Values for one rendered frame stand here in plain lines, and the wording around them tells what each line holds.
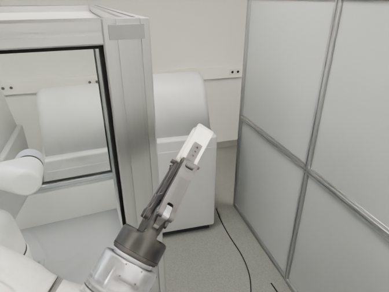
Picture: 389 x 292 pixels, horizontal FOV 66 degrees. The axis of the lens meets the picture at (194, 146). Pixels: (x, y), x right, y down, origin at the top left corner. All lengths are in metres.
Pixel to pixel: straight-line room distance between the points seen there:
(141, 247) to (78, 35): 0.35
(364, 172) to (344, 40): 0.67
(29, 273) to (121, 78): 0.33
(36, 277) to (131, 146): 0.28
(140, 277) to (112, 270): 0.04
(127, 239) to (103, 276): 0.06
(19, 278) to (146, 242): 0.16
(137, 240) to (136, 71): 0.29
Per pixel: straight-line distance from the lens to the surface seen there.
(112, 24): 0.55
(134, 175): 0.64
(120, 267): 0.45
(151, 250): 0.46
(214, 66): 4.06
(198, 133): 0.51
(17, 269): 0.47
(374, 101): 1.64
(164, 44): 3.85
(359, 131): 1.71
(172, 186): 0.45
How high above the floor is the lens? 2.02
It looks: 26 degrees down
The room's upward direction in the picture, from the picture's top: straight up
